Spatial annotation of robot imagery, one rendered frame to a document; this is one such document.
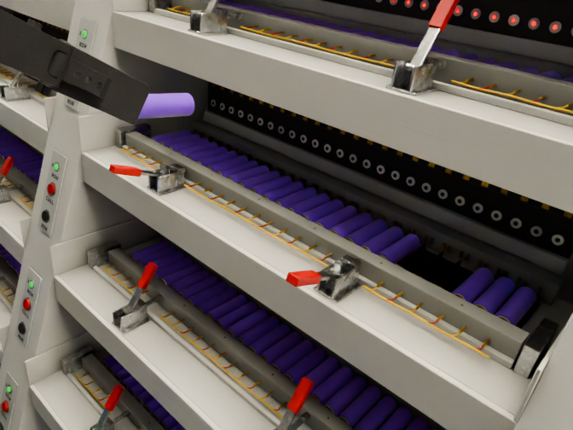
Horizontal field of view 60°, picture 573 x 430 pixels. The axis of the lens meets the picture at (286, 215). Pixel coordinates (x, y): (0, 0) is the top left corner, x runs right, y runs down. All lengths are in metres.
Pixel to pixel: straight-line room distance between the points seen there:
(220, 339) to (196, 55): 0.34
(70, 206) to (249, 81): 0.36
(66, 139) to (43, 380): 0.38
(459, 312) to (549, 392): 0.10
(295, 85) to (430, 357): 0.27
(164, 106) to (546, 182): 0.28
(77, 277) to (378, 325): 0.49
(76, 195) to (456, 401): 0.57
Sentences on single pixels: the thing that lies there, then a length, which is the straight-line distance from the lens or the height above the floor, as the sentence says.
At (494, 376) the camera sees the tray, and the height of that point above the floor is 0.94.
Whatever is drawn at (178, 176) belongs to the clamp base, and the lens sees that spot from 0.63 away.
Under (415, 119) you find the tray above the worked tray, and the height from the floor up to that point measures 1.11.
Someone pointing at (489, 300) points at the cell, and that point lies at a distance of 0.48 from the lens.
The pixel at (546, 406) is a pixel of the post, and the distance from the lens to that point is 0.40.
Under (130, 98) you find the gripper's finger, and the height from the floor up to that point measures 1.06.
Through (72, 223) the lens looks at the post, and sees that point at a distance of 0.79.
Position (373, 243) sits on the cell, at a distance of 0.52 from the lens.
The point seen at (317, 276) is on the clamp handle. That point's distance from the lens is 0.42.
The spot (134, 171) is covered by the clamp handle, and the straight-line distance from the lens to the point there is 0.59.
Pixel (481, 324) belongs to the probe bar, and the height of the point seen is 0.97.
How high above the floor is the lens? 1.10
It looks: 13 degrees down
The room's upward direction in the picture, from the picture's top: 18 degrees clockwise
